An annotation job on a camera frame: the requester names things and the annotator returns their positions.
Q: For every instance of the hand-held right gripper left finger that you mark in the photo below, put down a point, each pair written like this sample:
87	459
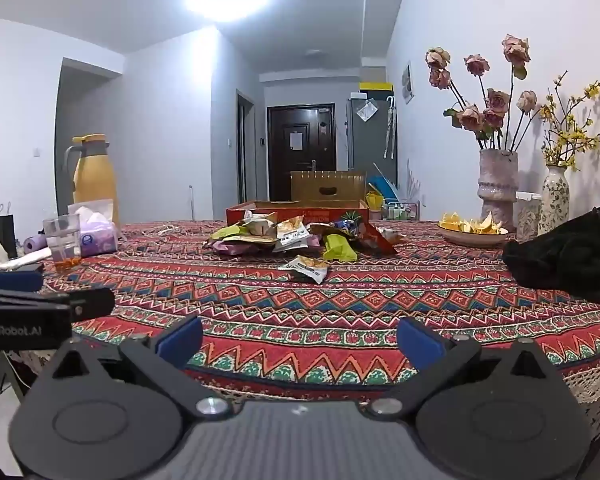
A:
180	342

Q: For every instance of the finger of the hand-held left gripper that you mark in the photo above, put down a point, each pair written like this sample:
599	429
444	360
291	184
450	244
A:
92	302
15	280

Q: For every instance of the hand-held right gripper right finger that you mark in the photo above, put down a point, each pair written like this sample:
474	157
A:
420	345

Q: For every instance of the lime green snack packet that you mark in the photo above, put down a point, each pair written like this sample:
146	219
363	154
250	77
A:
337	249

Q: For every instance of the pile of assorted snack bags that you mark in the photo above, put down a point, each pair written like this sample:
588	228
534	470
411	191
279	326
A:
260	237

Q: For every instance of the white chips snack packet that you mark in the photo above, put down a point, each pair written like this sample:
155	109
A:
307	267

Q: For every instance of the orange cardboard box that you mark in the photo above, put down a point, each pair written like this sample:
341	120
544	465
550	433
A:
260	213

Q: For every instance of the purple roll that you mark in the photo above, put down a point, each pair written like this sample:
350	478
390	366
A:
32	244

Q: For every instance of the black paper bag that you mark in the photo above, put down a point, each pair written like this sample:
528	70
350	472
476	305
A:
5	235

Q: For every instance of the clear glass cup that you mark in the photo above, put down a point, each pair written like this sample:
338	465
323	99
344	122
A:
62	245

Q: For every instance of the purple tissue pack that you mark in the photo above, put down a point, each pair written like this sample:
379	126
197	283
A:
100	240

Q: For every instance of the patterned red tablecloth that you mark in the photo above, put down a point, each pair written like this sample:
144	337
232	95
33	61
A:
280	310

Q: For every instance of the yellow thermos jug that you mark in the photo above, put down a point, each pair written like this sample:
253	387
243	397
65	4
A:
95	180

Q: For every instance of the cluttered storage rack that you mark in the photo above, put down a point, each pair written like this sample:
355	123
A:
400	210

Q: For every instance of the white mop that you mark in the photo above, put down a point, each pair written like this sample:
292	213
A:
191	202

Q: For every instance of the glass jar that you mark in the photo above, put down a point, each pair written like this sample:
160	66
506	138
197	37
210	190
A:
527	220

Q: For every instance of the blue plastic board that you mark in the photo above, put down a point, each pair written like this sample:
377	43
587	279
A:
384	182

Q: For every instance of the pink ceramic vase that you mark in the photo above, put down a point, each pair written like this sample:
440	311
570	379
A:
497	185

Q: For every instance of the brown cardboard carton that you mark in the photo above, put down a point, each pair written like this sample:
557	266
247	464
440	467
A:
305	185

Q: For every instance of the dark brown entrance door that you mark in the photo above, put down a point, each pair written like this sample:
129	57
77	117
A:
280	170

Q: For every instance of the floral white vase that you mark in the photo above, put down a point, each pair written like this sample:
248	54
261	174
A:
555	195

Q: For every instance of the grey interior door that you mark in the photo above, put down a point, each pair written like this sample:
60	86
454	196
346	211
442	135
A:
245	150

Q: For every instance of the grey refrigerator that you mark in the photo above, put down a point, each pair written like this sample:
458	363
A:
370	145

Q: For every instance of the white folded umbrella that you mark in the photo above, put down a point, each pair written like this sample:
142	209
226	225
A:
390	125

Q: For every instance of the white door notice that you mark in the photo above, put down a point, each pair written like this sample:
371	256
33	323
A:
296	140

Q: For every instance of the clear plastic bag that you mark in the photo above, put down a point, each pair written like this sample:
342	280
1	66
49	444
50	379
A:
366	110

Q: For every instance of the yellow flower branches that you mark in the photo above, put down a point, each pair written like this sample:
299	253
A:
570	135

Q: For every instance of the yellow box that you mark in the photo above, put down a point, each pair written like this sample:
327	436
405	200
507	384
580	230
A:
375	86

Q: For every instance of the wall picture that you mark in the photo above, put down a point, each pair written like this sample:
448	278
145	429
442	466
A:
406	82

